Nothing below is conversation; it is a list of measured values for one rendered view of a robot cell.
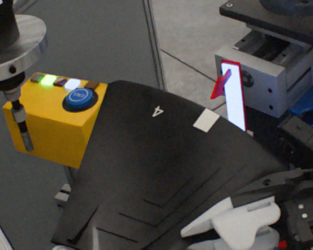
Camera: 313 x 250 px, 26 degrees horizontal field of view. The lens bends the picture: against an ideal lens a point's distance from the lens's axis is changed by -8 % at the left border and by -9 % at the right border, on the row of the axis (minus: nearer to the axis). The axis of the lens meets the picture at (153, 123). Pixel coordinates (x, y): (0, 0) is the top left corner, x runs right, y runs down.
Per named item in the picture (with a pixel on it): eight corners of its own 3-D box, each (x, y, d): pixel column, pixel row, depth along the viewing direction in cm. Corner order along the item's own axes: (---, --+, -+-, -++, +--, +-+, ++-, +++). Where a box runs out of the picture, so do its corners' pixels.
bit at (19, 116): (21, 152, 51) (3, 96, 47) (28, 143, 51) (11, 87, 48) (31, 155, 50) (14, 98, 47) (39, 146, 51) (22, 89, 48)
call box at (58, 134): (17, 158, 111) (0, 106, 104) (48, 121, 117) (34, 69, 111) (97, 181, 103) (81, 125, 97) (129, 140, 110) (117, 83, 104)
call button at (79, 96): (62, 109, 102) (60, 100, 101) (77, 93, 105) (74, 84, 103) (84, 114, 100) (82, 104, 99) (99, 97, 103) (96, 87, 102)
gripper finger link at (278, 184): (233, 196, 60) (322, 174, 61) (229, 184, 62) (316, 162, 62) (232, 228, 64) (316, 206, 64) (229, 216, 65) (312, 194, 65)
